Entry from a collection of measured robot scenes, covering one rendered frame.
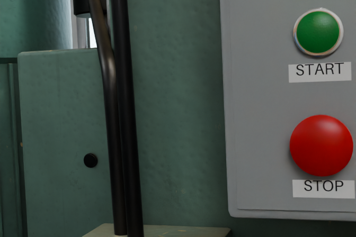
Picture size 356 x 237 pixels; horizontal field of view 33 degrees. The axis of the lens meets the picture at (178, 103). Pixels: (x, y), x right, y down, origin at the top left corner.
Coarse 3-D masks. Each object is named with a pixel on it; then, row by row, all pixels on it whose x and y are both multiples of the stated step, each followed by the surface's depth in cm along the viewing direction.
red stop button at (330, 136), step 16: (304, 128) 29; (320, 128) 28; (336, 128) 28; (304, 144) 29; (320, 144) 28; (336, 144) 28; (352, 144) 28; (304, 160) 29; (320, 160) 28; (336, 160) 28; (320, 176) 29
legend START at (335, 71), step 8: (304, 64) 29; (312, 64) 29; (320, 64) 29; (328, 64) 29; (336, 64) 29; (344, 64) 29; (296, 72) 30; (304, 72) 29; (312, 72) 29; (320, 72) 29; (328, 72) 29; (336, 72) 29; (344, 72) 29; (296, 80) 30; (304, 80) 29; (312, 80) 29; (320, 80) 29; (328, 80) 29; (336, 80) 29
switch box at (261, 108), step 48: (240, 0) 30; (288, 0) 29; (336, 0) 29; (240, 48) 30; (288, 48) 30; (240, 96) 30; (288, 96) 30; (336, 96) 29; (240, 144) 31; (288, 144) 30; (240, 192) 31; (288, 192) 30
